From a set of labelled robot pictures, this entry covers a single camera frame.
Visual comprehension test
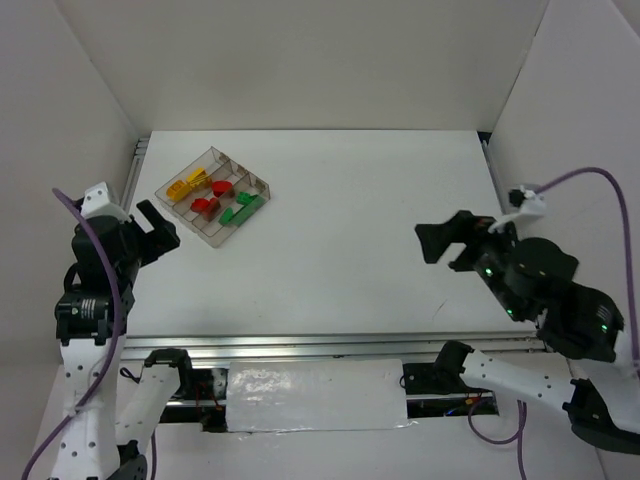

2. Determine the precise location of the yellow rounded lego brick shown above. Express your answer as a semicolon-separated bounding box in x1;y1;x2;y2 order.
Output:
166;180;192;203

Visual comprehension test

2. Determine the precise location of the red rectangular lego brick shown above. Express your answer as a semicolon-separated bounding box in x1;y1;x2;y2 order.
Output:
201;198;220;222

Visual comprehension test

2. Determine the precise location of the yellow rectangular lego brick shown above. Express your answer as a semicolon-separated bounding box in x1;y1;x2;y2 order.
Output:
186;168;208;185

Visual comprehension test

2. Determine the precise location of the red rounded lego brick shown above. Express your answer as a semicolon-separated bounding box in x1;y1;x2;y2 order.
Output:
211;180;235;198

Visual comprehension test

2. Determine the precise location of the red half-round lego brick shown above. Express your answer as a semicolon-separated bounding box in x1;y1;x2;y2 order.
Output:
190;198;210;213

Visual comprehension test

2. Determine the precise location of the small yellow lego brick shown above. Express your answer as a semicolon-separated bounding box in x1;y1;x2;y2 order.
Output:
189;177;212;191

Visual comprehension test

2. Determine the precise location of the green half-round lego brick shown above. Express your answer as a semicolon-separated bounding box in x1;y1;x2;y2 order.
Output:
219;208;235;226

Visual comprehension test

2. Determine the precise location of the small green lego brick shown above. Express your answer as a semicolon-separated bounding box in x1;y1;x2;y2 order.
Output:
236;192;256;206

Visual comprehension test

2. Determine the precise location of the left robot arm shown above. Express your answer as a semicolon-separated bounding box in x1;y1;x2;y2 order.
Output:
21;185;192;479

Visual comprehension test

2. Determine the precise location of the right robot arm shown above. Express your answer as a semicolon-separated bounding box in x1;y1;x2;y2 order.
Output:
414;210;639;455

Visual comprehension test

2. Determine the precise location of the clear compartment organizer tray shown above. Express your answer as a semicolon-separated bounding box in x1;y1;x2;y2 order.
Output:
155;147;271;248

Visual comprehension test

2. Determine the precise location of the white cover panel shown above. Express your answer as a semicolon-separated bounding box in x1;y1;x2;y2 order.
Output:
226;359;410;433

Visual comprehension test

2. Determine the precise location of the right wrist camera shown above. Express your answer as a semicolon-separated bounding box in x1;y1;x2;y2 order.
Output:
488;185;547;234

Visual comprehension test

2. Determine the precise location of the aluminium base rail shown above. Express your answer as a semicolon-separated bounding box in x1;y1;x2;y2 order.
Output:
122;332;546;366

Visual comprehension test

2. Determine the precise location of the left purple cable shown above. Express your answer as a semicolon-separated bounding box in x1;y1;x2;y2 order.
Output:
19;187;161;480

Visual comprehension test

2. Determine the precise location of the purple cable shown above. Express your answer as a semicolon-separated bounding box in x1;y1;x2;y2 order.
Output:
467;168;640;480
19;187;161;480

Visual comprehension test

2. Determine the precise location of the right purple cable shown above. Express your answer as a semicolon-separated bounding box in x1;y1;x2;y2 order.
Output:
467;168;640;480

